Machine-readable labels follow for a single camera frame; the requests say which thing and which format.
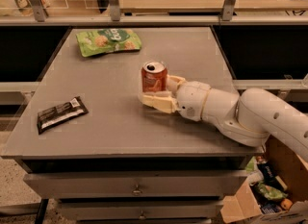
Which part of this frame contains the black snack bar wrapper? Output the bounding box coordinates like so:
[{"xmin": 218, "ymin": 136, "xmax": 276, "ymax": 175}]
[{"xmin": 37, "ymin": 96, "xmax": 89, "ymax": 135}]

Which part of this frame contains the cardboard box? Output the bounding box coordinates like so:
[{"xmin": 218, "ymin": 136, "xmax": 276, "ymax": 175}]
[{"xmin": 221, "ymin": 137, "xmax": 308, "ymax": 224}]

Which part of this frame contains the green snack bag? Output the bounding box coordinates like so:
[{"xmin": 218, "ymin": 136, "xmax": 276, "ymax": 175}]
[{"xmin": 76, "ymin": 28, "xmax": 141, "ymax": 57}]

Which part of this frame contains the orange soda can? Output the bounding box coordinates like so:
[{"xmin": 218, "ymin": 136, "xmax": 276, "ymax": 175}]
[{"xmin": 141, "ymin": 61, "xmax": 167, "ymax": 92}]

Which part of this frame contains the dark bottle in box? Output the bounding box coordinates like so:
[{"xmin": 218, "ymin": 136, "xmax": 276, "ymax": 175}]
[{"xmin": 256, "ymin": 156, "xmax": 288, "ymax": 191}]

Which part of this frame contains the grey drawer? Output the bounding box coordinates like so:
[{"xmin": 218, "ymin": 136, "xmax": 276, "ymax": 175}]
[
  {"xmin": 24, "ymin": 170, "xmax": 246, "ymax": 199},
  {"xmin": 60, "ymin": 200, "xmax": 222, "ymax": 221}
]

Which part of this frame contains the lower grey drawer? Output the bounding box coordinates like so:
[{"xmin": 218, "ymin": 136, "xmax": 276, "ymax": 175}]
[{"xmin": 60, "ymin": 200, "xmax": 222, "ymax": 221}]

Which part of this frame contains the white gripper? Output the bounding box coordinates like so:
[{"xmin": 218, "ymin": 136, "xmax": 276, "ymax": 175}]
[{"xmin": 138, "ymin": 75, "xmax": 211, "ymax": 121}]

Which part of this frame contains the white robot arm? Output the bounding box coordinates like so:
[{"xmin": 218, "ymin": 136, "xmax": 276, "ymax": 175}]
[{"xmin": 139, "ymin": 76, "xmax": 308, "ymax": 162}]

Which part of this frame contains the upper grey drawer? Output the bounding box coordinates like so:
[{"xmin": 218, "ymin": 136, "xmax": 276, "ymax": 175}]
[{"xmin": 24, "ymin": 170, "xmax": 246, "ymax": 199}]

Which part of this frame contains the green packet in box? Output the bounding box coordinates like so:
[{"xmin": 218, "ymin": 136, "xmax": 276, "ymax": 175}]
[{"xmin": 256, "ymin": 183, "xmax": 288, "ymax": 202}]

